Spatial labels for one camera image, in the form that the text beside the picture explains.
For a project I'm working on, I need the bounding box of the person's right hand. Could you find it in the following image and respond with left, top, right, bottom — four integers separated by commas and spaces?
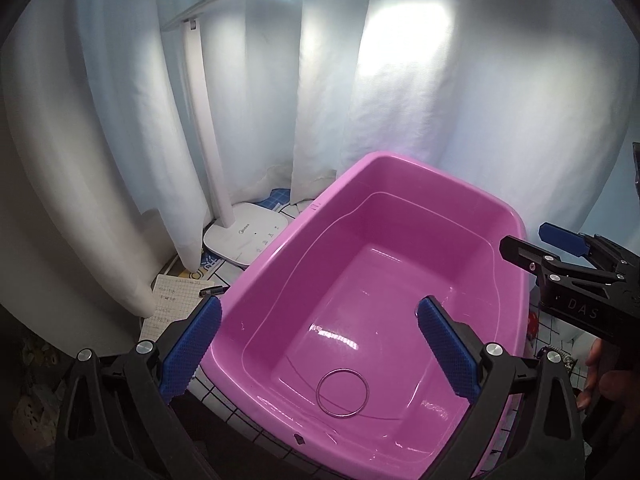
576, 339, 621, 411

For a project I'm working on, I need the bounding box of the thin metal bangle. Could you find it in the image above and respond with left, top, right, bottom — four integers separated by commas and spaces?
316, 369, 371, 417

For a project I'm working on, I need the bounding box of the white checked table cloth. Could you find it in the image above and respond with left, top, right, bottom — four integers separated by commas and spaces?
170, 187, 601, 480

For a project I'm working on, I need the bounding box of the grid paper notebook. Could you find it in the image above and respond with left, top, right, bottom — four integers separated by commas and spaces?
139, 274, 211, 343

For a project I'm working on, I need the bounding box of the pink plastic tub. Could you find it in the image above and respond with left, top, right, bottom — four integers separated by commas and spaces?
197, 151, 529, 480

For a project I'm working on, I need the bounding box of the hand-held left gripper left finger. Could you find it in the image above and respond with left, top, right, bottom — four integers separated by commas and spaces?
54, 295, 223, 480

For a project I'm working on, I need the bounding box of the white curtain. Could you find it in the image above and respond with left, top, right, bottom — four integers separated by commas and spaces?
0, 0, 640, 318

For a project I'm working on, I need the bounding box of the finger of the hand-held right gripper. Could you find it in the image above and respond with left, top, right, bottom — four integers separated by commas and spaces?
538, 222, 632, 272
499, 234, 628, 293

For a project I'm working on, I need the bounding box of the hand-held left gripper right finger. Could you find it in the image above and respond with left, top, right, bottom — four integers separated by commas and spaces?
415, 295, 586, 480

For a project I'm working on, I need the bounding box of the blue printed mat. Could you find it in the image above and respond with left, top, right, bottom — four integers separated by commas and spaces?
257, 187, 293, 213

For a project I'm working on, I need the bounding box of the white desk lamp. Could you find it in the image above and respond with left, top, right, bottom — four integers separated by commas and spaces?
162, 0, 506, 268

